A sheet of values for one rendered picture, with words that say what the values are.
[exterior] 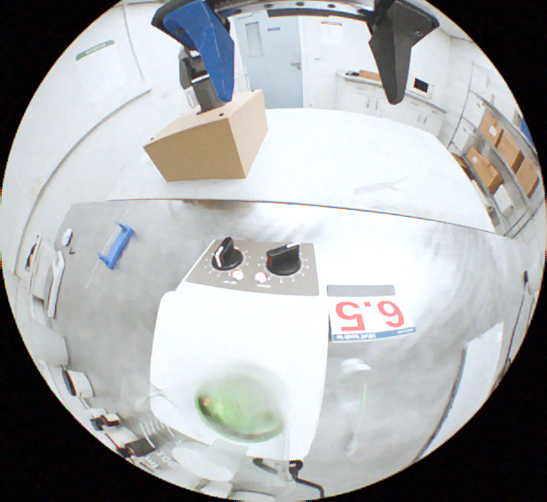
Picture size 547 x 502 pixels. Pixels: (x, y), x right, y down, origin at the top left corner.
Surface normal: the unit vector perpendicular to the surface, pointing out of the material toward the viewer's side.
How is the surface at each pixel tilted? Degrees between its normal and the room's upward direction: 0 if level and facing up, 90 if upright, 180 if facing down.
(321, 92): 90
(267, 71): 90
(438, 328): 0
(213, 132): 90
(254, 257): 30
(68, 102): 90
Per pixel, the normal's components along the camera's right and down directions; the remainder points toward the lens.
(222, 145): -0.18, 0.84
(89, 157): 0.98, 0.09
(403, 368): -0.11, -0.52
